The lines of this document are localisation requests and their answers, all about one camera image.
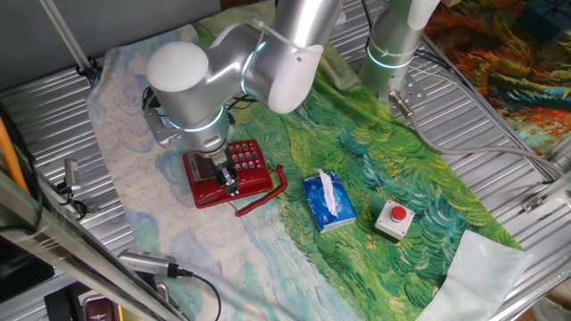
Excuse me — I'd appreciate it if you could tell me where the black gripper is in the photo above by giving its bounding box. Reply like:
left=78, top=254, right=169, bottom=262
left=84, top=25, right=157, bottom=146
left=209, top=151, right=242, bottom=197

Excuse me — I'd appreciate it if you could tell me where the red telephone handset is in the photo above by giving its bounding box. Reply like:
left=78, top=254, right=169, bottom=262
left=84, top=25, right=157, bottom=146
left=192, top=171, right=274, bottom=210

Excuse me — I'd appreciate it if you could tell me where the red telephone cord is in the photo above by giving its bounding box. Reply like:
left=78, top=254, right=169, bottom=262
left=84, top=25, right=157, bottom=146
left=228, top=164, right=289, bottom=218

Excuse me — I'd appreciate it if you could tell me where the red telephone base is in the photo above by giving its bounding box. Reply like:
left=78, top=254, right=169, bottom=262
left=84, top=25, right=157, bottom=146
left=182, top=140, right=274, bottom=210

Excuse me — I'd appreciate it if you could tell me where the dark red desk telephone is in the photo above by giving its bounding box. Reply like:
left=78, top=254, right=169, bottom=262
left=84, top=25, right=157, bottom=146
left=81, top=281, right=170, bottom=321

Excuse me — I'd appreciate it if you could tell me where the blue tissue pack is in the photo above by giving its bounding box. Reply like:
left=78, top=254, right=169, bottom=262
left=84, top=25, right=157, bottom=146
left=302, top=168, right=359, bottom=235

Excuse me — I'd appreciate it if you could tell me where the grey emergency stop button box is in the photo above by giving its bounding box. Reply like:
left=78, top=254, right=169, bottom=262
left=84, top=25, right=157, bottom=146
left=373, top=199, right=417, bottom=241

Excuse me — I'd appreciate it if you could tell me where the green blue painted cloth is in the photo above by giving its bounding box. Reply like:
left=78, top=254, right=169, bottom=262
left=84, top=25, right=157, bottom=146
left=84, top=0, right=524, bottom=321

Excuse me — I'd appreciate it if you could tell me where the aluminium pole with clamp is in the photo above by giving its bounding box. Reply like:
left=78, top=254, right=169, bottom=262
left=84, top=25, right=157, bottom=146
left=38, top=0, right=102, bottom=86

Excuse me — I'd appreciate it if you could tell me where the orange painted cloth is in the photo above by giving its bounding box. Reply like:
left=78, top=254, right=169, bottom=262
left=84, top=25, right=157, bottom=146
left=422, top=0, right=571, bottom=158

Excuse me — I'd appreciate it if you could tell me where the dark blue box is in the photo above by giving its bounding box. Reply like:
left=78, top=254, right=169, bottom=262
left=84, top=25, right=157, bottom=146
left=516, top=0, right=571, bottom=45

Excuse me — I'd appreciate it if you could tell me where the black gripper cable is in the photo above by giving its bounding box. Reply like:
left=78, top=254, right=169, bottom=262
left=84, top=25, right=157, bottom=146
left=222, top=93, right=258, bottom=127

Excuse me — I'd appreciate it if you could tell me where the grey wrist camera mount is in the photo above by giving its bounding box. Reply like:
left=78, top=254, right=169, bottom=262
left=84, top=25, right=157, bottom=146
left=142, top=86, right=182, bottom=146

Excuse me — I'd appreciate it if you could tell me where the black camera cable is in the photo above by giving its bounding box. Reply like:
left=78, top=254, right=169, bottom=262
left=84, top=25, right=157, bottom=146
left=178, top=268, right=223, bottom=321

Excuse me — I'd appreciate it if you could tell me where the silver cylindrical camera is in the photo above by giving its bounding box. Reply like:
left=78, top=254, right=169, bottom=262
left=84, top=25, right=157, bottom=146
left=117, top=248, right=194, bottom=280

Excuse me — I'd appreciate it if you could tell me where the silver camera on stand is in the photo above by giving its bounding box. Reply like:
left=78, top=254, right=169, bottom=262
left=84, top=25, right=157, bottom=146
left=55, top=157, right=100, bottom=220

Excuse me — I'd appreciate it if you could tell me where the aluminium frame bar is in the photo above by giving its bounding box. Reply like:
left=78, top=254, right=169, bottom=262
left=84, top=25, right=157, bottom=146
left=0, top=170, right=186, bottom=321

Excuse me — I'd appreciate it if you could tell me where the black hanging cable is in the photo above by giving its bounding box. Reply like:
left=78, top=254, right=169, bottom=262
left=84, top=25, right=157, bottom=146
left=0, top=101, right=45, bottom=235

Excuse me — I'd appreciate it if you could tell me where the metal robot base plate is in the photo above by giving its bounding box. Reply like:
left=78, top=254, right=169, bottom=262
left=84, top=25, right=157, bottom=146
left=386, top=66, right=428, bottom=115

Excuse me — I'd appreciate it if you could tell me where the orange hose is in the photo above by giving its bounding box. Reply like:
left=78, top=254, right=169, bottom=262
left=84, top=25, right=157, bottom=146
left=0, top=128, right=31, bottom=196

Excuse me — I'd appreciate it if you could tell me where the thick grey robot cable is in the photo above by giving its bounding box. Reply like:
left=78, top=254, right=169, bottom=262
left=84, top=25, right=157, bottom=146
left=386, top=90, right=567, bottom=178

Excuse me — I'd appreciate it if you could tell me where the aluminium frame rail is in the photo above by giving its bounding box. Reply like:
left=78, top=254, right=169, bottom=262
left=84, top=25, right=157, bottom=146
left=520, top=168, right=571, bottom=214

